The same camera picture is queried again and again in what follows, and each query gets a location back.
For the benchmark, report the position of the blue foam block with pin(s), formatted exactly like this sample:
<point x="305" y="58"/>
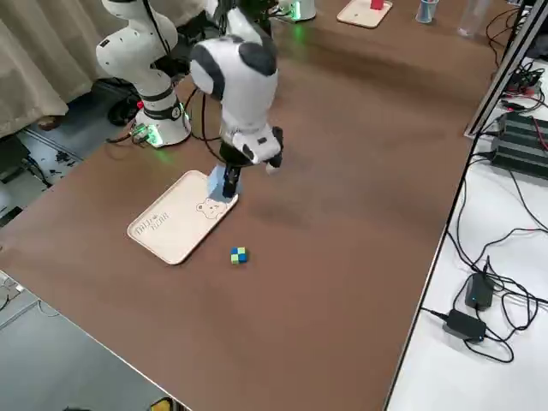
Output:
<point x="216" y="184"/>

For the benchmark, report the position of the aluminium frame post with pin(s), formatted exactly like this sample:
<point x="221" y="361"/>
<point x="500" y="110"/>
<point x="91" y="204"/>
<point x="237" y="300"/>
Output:
<point x="501" y="73"/>

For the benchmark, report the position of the red foam block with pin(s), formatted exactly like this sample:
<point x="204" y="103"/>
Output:
<point x="377" y="4"/>

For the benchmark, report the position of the clear plastic pen cup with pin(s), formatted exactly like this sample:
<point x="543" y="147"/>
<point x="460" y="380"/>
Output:
<point x="427" y="12"/>

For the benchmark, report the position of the cream tray with rabbit print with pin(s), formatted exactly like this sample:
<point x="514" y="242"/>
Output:
<point x="364" y="15"/>

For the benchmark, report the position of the black power brick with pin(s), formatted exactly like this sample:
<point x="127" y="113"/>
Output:
<point x="464" y="324"/>
<point x="479" y="291"/>

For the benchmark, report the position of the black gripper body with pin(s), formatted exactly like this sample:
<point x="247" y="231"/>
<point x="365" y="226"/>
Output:
<point x="229" y="156"/>

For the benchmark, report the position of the blue green checkered cube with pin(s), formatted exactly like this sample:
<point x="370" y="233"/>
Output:
<point x="239" y="256"/>

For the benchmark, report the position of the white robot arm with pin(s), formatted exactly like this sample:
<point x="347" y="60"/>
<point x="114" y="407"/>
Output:
<point x="244" y="85"/>
<point x="299" y="8"/>

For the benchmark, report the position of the cream tray with bear print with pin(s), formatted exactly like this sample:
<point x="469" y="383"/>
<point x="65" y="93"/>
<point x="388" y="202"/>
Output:
<point x="171" y="227"/>

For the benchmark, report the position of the black finned power supply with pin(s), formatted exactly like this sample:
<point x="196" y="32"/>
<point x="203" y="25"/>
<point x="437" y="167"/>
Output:
<point x="524" y="128"/>
<point x="522" y="156"/>

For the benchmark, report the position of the beige curtain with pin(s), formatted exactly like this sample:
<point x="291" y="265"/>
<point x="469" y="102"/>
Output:
<point x="43" y="64"/>

